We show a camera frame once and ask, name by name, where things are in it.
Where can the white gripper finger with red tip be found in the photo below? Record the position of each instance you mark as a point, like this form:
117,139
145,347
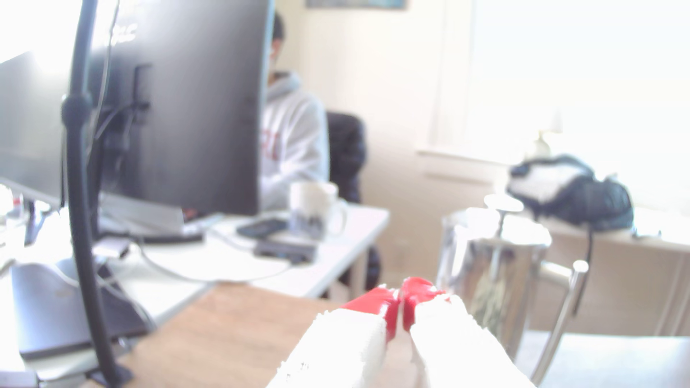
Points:
458,350
345,350

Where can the polished steel pitcher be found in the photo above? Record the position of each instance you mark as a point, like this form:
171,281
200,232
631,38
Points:
485,269

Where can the white office desk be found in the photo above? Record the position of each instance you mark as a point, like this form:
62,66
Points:
323,258

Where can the black flat hub box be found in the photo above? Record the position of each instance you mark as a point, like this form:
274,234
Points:
284,251

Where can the white coffee mug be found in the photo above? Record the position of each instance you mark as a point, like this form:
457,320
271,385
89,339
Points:
312,207

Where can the black smartphone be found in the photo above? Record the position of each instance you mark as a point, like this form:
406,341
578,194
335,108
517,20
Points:
262,228

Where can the light wooden side desk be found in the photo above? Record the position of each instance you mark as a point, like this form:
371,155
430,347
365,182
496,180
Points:
620,280

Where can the black office chair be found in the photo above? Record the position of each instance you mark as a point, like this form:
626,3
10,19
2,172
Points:
346,151

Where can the black white backpack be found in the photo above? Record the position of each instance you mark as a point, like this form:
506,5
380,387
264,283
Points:
582,194

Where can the person in grey hoodie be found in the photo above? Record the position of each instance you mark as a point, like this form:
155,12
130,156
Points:
291,140

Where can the silver laptop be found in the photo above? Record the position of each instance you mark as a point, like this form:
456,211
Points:
145,215

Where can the large black computer monitor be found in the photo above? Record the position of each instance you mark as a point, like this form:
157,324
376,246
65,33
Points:
199,118

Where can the black closed laptop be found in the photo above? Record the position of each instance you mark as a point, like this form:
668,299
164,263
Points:
48,312

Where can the dark grey computer monitor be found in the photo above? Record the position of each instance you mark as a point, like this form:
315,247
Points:
29,124

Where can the black camera stand pole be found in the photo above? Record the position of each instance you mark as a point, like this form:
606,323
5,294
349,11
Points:
81,215

